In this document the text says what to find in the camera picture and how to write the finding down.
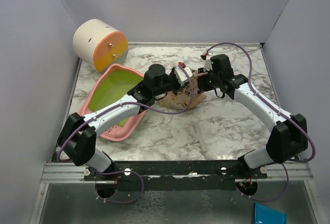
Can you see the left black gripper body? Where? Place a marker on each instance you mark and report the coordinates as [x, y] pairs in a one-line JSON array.
[[171, 84]]

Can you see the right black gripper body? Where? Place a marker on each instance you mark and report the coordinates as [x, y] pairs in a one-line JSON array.
[[208, 81]]

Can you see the beige cat litter bag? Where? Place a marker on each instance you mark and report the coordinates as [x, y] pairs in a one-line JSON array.
[[181, 99]]

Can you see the clear bag sealing clip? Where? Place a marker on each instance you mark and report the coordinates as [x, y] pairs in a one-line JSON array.
[[199, 138]]

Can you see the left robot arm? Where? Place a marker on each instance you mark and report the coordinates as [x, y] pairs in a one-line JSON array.
[[78, 136]]

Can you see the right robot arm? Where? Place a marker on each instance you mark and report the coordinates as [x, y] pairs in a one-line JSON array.
[[286, 139]]

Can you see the pink litter box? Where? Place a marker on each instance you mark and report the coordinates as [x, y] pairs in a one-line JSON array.
[[112, 85]]

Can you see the cream orange cylindrical container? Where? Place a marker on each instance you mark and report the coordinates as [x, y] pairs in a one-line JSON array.
[[100, 45]]

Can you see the blue plastic object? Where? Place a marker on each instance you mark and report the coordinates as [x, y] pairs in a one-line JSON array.
[[265, 215]]

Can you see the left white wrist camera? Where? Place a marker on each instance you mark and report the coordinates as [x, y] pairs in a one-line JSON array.
[[183, 74]]

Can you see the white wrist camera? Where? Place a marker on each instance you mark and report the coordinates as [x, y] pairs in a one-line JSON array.
[[183, 74], [207, 64]]

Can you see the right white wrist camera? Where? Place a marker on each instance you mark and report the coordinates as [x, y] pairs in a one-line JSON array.
[[207, 64]]

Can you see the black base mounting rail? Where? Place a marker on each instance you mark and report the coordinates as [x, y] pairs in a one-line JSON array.
[[175, 175]]

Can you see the aluminium frame rail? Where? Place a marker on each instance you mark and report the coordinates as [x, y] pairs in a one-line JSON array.
[[62, 173]]

